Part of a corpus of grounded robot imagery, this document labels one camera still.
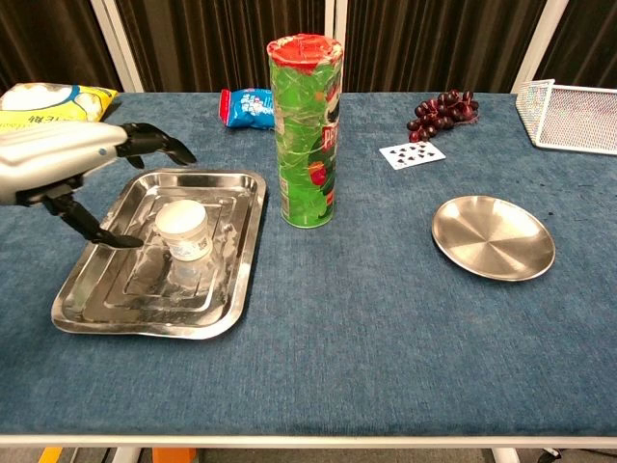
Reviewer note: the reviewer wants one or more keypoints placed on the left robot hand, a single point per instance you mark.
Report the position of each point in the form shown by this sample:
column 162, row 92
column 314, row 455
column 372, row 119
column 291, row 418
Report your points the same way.
column 53, row 154

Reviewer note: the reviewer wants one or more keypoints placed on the white plastic jar with lid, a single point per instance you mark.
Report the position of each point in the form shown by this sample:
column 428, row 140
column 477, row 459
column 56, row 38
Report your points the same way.
column 184, row 229

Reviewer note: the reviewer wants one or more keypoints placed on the green chips can red lid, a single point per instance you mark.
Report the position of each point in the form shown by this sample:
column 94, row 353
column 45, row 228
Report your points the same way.
column 306, row 144

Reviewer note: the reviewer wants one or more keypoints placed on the yellow snack bag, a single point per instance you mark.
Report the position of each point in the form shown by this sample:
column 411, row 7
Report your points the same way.
column 58, row 101

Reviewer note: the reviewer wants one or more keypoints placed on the dark pleated curtain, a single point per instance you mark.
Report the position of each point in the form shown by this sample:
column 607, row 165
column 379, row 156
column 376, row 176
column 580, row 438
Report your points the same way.
column 434, row 43
column 222, row 43
column 48, row 38
column 595, row 34

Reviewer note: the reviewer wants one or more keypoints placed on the rectangular steel tray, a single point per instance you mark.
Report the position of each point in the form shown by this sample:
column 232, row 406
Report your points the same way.
column 120, row 284

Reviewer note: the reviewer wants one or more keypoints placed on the blue cookie package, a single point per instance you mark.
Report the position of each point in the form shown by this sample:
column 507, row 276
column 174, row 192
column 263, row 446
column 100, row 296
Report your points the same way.
column 246, row 108

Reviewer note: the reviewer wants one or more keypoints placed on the blue table cloth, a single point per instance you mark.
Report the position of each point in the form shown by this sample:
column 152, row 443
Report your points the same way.
column 337, row 337

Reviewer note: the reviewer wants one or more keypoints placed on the white playing card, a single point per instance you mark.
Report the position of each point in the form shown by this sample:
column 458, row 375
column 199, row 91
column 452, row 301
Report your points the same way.
column 412, row 154

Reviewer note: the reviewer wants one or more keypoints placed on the dark purple grape bunch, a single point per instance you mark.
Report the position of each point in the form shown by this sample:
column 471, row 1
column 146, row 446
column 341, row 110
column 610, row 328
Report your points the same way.
column 441, row 116

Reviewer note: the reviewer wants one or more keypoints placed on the round steel plate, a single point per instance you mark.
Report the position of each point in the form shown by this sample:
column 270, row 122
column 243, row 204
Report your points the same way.
column 494, row 238

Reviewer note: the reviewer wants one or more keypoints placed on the white frame post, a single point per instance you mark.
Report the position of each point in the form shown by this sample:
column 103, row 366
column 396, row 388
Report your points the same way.
column 118, row 43
column 334, row 19
column 542, row 34

